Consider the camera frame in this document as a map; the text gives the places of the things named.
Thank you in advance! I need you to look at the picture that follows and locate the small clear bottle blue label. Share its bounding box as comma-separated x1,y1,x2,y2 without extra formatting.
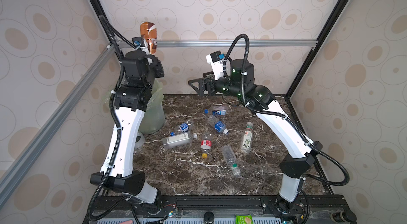
170,121,194,136

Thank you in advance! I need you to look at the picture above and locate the clear Pocari bottle blue label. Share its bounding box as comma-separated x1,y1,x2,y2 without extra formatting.
207,115,229,135

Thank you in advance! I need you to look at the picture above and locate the brown Nescafe bottle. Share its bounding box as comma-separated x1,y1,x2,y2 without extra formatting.
140,22,158,54

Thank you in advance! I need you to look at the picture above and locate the clear bottle red label yellow cap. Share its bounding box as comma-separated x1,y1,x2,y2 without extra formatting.
200,134,213,159

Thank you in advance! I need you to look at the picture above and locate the clear bottle white cap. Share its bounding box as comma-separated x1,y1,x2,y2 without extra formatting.
162,131,198,149

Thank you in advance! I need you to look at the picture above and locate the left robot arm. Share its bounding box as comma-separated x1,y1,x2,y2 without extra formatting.
90,49,164,204

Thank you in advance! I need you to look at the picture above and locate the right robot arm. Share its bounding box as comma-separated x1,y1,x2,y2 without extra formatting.
188,59,321,203

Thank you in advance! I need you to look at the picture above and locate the green plastic bin liner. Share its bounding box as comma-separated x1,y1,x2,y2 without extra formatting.
100,79,165,120

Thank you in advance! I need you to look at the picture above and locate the grey mesh waste bin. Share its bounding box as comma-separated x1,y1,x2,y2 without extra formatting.
139,80,165,135

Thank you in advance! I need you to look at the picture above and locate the clear bottle pink label blue cap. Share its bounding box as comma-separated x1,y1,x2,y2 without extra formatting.
204,105,228,116

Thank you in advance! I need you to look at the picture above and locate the clear bottle green neck band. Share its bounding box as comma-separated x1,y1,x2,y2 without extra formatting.
221,145,241,176

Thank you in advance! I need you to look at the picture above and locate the clear bottle green label grey cap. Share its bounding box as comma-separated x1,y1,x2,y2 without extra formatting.
241,122,253,154

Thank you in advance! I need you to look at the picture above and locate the black round knob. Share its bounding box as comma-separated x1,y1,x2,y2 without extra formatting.
203,211,215,224

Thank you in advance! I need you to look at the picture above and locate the green snack packet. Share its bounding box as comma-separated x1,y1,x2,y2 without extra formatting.
235,214,254,224

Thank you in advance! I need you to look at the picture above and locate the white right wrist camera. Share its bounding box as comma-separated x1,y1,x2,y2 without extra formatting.
206,51,226,80

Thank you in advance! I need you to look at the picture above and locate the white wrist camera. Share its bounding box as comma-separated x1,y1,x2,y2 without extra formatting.
206,51,226,80
132,36,150,54

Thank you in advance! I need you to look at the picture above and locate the aluminium frame rail back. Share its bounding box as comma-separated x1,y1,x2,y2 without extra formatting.
158,39,318,48

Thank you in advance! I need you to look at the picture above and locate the aluminium frame rail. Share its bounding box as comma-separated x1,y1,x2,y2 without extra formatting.
158,39,318,48
1,45,114,208

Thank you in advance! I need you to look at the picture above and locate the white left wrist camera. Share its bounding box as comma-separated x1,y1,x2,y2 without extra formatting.
132,36,150,54

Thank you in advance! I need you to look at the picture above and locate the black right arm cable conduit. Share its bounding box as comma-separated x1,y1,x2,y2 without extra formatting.
222,34,350,187

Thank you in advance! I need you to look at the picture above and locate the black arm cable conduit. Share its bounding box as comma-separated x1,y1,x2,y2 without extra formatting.
85,15,141,221
222,34,350,187

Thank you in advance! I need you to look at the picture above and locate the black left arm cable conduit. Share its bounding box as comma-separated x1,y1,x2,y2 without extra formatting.
85,15,141,221

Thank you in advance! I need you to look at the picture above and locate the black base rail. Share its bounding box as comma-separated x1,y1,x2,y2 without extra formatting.
98,194,357,224

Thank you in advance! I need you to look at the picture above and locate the aluminium frame rail left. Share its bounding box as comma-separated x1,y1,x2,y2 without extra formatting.
1,45,114,208

